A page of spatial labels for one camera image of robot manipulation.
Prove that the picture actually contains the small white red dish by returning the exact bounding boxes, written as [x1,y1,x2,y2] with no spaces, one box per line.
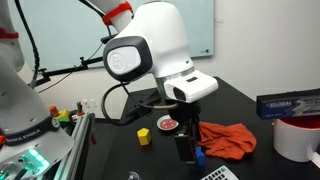
[156,114,180,132]

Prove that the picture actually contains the black clamp red base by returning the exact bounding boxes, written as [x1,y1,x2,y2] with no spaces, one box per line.
[76,101,86,117]

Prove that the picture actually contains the dark blue foil box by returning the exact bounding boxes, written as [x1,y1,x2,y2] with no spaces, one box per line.
[256,88,320,121]

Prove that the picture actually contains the white remote control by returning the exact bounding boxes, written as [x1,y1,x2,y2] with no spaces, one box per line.
[201,165,239,180]

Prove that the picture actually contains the yellow pentagon block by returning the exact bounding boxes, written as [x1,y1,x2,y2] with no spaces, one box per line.
[136,127,152,147]

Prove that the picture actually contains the red strap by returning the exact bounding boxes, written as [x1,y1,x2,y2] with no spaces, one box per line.
[0,27,20,40]
[101,0,134,27]

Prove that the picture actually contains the aluminium frame rail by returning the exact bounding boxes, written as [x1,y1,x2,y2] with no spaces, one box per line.
[53,112,98,180]

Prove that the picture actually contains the glass whiteboard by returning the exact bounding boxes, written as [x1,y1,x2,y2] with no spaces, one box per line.
[6,0,215,73]

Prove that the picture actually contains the white mug red inside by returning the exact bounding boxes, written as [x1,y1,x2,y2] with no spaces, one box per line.
[273,116,320,169]

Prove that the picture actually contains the blue star block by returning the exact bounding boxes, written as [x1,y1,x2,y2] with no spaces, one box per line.
[194,145,206,168]

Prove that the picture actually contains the orange cloth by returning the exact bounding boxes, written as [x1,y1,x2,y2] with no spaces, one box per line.
[197,121,258,161]

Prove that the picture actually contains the small orange toy block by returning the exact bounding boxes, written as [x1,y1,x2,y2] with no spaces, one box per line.
[48,105,60,117]

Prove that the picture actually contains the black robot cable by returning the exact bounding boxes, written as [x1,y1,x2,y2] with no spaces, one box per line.
[13,0,179,127]

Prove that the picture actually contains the clear glass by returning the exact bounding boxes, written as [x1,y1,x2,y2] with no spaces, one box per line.
[127,171,143,180]

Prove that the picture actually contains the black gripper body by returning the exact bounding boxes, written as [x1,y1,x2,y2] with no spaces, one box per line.
[165,99,203,135]

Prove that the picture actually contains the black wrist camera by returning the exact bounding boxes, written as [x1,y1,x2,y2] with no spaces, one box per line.
[121,88,168,126]

